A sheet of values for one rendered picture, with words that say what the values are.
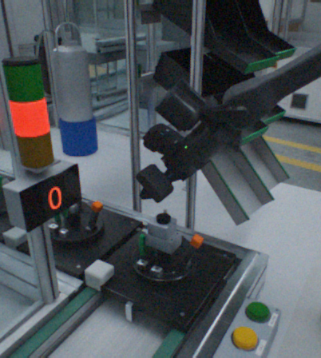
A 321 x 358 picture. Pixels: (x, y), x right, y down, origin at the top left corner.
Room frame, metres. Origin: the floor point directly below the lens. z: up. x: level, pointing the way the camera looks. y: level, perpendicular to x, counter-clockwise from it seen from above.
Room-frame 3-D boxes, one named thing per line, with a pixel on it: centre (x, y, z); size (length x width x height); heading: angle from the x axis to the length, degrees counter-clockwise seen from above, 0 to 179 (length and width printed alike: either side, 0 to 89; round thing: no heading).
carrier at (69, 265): (0.78, 0.21, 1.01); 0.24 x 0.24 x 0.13; 59
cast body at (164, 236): (0.65, 0.00, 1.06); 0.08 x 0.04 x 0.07; 59
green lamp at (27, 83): (0.54, 0.19, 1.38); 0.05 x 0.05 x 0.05
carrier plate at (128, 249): (0.64, 0.00, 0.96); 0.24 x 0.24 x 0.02; 59
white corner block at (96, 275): (0.61, 0.13, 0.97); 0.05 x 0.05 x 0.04; 59
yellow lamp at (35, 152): (0.54, 0.19, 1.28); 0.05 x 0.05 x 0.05
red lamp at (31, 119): (0.54, 0.19, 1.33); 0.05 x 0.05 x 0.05
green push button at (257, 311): (0.52, -0.18, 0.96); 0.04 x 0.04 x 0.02
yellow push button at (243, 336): (0.46, -0.14, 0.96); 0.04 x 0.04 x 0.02
